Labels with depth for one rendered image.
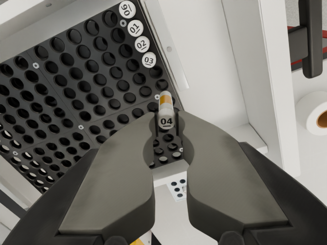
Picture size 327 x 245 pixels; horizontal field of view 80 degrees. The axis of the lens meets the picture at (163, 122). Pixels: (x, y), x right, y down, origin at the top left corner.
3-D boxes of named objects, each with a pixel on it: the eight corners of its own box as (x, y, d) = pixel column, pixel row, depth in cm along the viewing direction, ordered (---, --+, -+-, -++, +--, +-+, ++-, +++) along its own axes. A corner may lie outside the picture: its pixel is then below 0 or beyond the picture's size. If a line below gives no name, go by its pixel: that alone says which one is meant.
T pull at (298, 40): (311, -12, 16) (323, -14, 15) (314, 72, 19) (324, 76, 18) (266, 8, 17) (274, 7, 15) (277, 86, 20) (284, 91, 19)
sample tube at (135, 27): (148, 25, 20) (145, 28, 16) (140, 34, 20) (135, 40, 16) (139, 15, 20) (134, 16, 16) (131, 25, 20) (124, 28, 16)
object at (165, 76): (136, -5, 16) (135, -6, 16) (199, 150, 24) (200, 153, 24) (116, 5, 17) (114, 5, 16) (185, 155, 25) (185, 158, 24)
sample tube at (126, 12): (136, 0, 19) (130, -3, 15) (141, 13, 19) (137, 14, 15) (124, 6, 19) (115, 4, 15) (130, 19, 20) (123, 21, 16)
